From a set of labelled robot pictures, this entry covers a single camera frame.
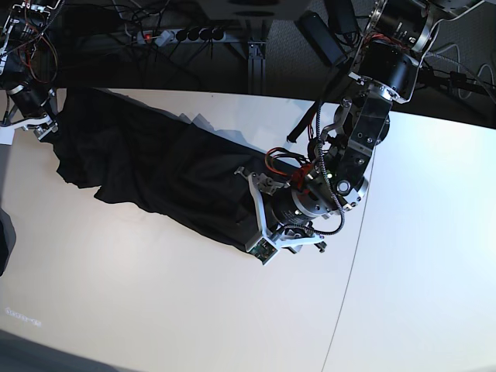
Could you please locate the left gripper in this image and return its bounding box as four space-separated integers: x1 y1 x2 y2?
235 167 326 254

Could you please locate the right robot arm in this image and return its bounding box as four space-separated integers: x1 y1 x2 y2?
1 1 65 146

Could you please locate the black power brick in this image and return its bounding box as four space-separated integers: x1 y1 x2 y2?
295 12 347 67

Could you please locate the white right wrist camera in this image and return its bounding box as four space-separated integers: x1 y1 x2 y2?
0 127 15 146

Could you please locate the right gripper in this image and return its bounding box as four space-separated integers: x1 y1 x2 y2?
1 88 58 140

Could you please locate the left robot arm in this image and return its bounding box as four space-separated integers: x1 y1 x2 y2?
238 1 477 264

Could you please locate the aluminium frame post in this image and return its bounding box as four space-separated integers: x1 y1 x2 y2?
226 19 273 95

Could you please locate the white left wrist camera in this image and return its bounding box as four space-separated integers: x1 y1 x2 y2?
246 236 279 265

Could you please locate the dark object at left edge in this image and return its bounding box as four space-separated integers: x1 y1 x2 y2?
0 210 16 276

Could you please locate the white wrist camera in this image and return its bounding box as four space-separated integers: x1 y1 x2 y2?
246 236 279 265
0 127 15 146

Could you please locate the grey camera mount plate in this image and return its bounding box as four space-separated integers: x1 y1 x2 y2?
198 0 310 20

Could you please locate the black power strip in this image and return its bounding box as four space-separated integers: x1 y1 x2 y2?
130 26 228 47

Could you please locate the dark grey T-shirt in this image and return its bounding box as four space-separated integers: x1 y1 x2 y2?
52 88 299 257

